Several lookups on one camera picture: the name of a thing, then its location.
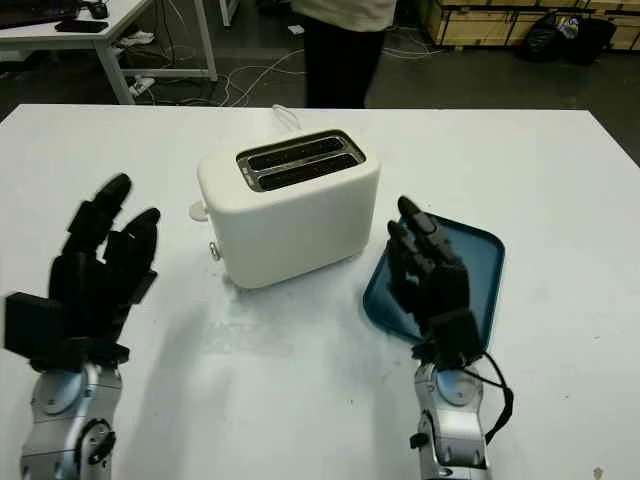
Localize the black keyboard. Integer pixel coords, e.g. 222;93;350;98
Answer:
0;3;80;32

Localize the white two-slot toaster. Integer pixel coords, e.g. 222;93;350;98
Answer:
188;128;382;291

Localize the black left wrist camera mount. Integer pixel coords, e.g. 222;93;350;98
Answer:
3;293;132;374

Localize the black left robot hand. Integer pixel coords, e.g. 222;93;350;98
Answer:
47;173;163;351

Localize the blue plastic tray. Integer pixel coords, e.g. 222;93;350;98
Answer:
362;209;506;349

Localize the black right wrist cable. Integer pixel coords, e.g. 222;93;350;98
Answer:
462;349;515;444

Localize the black phone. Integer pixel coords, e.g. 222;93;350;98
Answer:
54;19;110;35

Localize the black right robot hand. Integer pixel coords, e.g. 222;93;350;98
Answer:
387;195;474;344

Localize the person in black trousers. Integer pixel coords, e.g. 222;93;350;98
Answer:
291;0;397;110

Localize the black garbage bag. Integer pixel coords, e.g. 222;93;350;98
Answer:
519;12;618;66

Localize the wooden crate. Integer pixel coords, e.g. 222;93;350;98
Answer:
432;0;640;52

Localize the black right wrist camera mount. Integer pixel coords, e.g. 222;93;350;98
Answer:
411;308;482;372

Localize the white power strip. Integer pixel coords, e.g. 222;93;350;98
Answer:
127;74;158;97

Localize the white metal-frame desk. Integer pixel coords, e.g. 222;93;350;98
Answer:
0;0;220;106

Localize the white crumpled cloth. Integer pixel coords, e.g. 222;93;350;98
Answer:
118;30;157;49

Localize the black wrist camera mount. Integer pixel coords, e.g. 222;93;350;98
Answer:
3;293;132;374
411;308;482;372

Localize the white floor cable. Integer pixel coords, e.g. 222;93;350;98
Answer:
219;42;451;104

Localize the white toaster power cord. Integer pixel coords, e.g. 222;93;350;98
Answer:
271;103;305;133

